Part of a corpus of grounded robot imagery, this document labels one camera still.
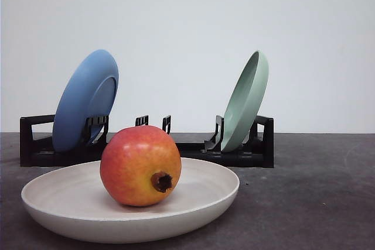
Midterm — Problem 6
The blue plate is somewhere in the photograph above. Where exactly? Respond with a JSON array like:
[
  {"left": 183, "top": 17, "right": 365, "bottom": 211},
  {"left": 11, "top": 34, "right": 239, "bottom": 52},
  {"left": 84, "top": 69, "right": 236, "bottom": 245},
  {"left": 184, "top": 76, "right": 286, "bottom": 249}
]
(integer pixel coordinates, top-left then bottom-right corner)
[{"left": 52, "top": 49, "right": 120, "bottom": 153}]

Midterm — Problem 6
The light green plate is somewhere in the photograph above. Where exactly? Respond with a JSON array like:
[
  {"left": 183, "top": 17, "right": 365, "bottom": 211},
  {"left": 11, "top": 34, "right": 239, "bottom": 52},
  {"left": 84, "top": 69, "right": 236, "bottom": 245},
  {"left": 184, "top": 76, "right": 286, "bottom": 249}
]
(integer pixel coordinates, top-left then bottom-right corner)
[{"left": 221, "top": 50, "right": 269, "bottom": 152}]

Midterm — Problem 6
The black plastic dish rack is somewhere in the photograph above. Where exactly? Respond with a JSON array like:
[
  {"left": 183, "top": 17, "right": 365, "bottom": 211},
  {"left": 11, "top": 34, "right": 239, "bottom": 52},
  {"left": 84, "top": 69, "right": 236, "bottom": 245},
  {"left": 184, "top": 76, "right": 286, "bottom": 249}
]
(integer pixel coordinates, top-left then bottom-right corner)
[{"left": 19, "top": 114, "right": 274, "bottom": 167}]

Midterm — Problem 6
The red yellow pomegranate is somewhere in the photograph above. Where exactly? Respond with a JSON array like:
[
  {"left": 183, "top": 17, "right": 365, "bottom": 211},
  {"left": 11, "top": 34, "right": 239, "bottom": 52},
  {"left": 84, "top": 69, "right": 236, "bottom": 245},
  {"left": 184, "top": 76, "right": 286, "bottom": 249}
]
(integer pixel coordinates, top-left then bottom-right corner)
[{"left": 100, "top": 125, "right": 182, "bottom": 207}]

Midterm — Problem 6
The white plate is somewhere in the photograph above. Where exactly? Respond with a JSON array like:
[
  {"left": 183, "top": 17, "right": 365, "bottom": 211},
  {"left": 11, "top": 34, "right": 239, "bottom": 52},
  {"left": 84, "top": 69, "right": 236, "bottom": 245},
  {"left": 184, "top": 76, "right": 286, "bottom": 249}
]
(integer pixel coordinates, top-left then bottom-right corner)
[{"left": 21, "top": 158, "right": 240, "bottom": 244}]

